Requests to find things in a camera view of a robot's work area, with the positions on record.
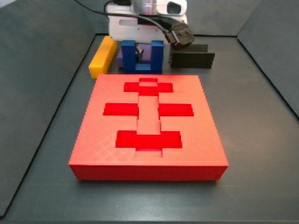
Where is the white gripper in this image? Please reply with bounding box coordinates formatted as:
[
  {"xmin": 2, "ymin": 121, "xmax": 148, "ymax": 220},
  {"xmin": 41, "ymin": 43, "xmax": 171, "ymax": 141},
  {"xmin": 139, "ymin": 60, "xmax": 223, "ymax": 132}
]
[{"xmin": 105, "ymin": 0, "xmax": 187, "ymax": 63}]

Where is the purple U-shaped block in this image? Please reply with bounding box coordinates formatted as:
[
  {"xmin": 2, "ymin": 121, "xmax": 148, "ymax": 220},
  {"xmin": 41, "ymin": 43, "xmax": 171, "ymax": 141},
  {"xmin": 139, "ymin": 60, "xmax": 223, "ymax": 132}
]
[{"xmin": 116, "ymin": 44, "xmax": 151, "ymax": 68}]

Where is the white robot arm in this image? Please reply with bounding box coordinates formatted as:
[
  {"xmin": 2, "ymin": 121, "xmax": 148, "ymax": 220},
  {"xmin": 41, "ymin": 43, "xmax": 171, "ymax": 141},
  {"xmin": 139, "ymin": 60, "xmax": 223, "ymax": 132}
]
[{"xmin": 105, "ymin": 0, "xmax": 193, "ymax": 62}]

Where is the red slotted board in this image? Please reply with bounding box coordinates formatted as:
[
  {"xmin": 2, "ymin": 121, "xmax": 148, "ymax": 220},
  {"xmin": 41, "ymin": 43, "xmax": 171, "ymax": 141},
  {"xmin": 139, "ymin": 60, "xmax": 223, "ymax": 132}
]
[{"xmin": 69, "ymin": 74, "xmax": 229, "ymax": 181}]

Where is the blue U-shaped block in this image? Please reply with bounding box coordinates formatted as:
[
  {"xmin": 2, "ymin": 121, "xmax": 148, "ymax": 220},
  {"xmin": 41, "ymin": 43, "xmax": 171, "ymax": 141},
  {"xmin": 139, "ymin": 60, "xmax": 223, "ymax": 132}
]
[{"xmin": 121, "ymin": 40, "xmax": 164, "ymax": 74}]

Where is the yellow long bar block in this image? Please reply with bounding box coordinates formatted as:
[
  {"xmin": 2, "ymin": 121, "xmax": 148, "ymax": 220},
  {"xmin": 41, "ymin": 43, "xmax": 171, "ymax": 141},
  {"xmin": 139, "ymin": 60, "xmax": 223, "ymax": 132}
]
[{"xmin": 88, "ymin": 36, "xmax": 117, "ymax": 79}]

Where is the black angle bracket fixture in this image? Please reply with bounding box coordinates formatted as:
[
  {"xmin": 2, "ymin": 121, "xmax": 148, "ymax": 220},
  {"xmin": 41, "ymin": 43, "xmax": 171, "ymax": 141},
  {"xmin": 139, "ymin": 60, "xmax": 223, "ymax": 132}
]
[{"xmin": 169, "ymin": 45, "xmax": 215, "ymax": 69}]

